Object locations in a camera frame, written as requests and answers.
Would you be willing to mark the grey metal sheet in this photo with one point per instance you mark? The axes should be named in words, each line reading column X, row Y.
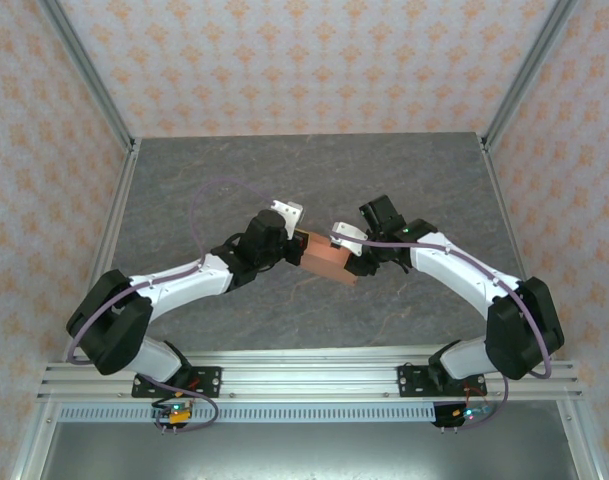
column 309, row 452

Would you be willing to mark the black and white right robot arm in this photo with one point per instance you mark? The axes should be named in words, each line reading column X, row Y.
column 464, row 275

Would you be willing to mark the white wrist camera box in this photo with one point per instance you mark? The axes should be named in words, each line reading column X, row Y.
column 344, row 231
column 289, row 212

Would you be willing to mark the aluminium mounting rail frame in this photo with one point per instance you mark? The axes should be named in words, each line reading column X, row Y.
column 309, row 380

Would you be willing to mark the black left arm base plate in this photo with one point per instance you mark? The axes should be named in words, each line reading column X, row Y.
column 206, row 380

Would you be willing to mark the aluminium corner post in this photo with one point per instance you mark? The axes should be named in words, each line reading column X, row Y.
column 84, row 65
column 526, row 70

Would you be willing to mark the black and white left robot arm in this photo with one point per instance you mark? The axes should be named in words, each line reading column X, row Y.
column 174, row 290

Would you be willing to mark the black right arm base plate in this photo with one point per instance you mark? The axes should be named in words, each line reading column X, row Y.
column 414, row 380

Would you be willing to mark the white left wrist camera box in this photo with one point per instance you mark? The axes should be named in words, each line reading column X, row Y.
column 289, row 212

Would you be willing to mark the orange paper box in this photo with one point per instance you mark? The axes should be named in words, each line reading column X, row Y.
column 329, row 260

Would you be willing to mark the aluminium table side rail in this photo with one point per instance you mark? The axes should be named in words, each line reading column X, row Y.
column 505, row 200
column 120, row 200

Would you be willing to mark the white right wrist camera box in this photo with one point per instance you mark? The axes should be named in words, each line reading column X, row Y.
column 344, row 231

